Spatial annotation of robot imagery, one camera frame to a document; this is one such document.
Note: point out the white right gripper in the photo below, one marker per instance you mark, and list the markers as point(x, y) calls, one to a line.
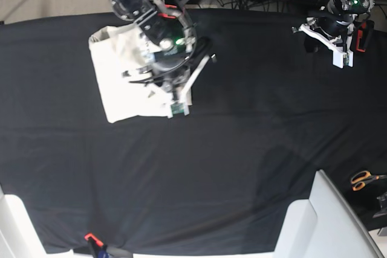
point(178, 98)

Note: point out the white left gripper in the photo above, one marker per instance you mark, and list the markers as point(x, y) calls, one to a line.
point(340, 45)

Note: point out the white T-shirt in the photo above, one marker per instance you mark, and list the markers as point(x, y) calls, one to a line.
point(122, 56)

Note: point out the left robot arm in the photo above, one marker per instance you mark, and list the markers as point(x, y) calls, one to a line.
point(343, 26)

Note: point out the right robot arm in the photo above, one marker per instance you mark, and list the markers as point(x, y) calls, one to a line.
point(187, 48)

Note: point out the red black right clamp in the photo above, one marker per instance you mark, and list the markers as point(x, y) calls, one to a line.
point(364, 34)

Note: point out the red black clamp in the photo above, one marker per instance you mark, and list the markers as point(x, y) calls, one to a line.
point(98, 249)
point(364, 34)
point(170, 11)

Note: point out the black table cloth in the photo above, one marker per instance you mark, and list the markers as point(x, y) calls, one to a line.
point(265, 117)

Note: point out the red black top clamp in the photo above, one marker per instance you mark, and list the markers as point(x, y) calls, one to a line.
point(170, 11)

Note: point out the red black bottom clamp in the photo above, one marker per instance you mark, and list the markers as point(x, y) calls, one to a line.
point(98, 249)

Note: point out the white left side board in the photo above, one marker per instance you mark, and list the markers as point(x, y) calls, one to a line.
point(18, 235)

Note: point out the orange handled scissors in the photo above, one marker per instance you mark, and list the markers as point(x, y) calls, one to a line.
point(363, 178)

